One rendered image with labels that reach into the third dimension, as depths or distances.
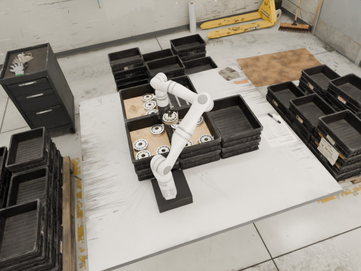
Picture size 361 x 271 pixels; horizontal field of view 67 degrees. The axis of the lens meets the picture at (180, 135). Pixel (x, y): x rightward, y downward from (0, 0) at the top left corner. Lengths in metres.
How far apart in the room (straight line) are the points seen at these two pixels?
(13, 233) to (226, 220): 1.50
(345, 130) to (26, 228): 2.63
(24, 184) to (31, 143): 0.39
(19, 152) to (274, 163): 2.18
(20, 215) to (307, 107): 2.69
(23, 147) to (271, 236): 2.32
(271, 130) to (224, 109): 0.40
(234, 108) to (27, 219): 1.75
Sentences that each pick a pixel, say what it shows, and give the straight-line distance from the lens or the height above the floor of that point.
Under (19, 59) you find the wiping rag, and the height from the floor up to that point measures 0.89.
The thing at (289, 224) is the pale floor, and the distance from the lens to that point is 2.58.
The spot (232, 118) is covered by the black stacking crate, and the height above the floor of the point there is 0.83.
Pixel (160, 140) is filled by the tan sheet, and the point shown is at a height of 0.83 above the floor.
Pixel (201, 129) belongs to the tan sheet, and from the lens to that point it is 2.00.
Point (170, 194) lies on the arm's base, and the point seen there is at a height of 0.82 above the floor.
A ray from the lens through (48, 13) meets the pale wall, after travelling 4.95.
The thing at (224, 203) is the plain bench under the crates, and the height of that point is 0.70.
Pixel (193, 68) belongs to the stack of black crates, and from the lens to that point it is 3.48.
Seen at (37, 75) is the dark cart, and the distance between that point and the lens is 3.03.
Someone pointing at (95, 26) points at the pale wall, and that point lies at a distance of 5.00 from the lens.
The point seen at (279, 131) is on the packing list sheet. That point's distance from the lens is 2.22.
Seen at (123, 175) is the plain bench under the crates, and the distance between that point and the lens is 1.98.
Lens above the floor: 2.24
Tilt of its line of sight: 46 degrees down
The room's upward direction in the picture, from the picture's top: 7 degrees counter-clockwise
